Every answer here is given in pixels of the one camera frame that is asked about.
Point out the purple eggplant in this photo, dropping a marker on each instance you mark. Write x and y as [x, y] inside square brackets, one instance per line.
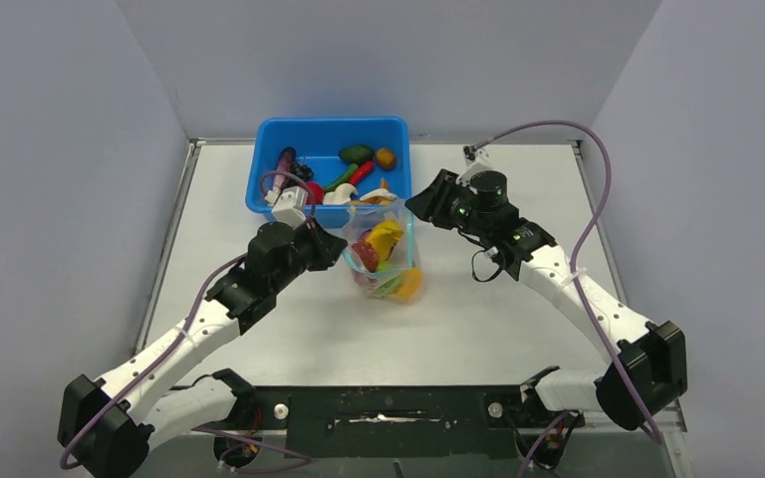
[286, 159]

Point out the red apple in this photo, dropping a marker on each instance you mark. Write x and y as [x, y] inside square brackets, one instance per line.
[317, 193]

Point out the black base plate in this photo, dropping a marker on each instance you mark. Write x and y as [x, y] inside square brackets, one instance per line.
[429, 421]

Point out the clear zip top bag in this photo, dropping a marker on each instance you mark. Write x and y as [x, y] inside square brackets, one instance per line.
[403, 256]

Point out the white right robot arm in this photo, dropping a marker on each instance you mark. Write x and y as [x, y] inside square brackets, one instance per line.
[646, 368]

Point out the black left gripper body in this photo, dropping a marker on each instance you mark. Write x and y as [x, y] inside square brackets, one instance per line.
[310, 251]

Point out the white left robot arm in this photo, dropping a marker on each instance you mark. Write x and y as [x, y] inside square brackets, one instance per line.
[110, 424]

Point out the white mushroom upper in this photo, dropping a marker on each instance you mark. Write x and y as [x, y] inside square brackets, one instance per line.
[341, 195]

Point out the white mushroom lower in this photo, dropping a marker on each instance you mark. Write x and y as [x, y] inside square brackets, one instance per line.
[379, 195]

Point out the red chili pepper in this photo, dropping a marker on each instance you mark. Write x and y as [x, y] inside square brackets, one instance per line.
[362, 172]

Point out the red grape bunch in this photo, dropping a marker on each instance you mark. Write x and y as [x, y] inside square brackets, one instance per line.
[366, 254]

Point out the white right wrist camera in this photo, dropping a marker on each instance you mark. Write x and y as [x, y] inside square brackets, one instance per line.
[475, 162]

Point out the green chili pepper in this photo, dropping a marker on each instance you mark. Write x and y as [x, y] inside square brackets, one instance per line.
[343, 178]

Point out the brown kiwi fruit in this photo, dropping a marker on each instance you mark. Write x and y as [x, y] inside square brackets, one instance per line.
[386, 159]

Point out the dark black grape bunch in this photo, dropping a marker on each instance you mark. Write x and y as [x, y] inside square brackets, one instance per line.
[301, 170]

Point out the white mushroom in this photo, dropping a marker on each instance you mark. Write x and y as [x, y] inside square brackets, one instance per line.
[341, 195]
[379, 195]

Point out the dark green avocado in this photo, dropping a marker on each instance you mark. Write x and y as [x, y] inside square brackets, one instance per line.
[358, 154]

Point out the blue plastic bin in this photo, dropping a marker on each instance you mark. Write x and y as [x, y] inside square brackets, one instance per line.
[317, 143]

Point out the yellow banana bunch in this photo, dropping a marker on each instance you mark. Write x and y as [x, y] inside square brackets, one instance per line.
[384, 237]

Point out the yellow bell pepper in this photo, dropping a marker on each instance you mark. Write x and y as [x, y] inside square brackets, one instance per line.
[410, 282]

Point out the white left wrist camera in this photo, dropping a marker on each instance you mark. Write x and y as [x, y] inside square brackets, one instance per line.
[288, 207]

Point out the aluminium frame rail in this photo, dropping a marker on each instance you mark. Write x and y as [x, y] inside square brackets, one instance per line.
[194, 149]

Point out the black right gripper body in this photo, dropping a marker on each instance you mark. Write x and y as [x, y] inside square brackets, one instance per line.
[482, 225]

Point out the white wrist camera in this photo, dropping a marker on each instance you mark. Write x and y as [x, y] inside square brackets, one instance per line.
[475, 162]
[288, 207]

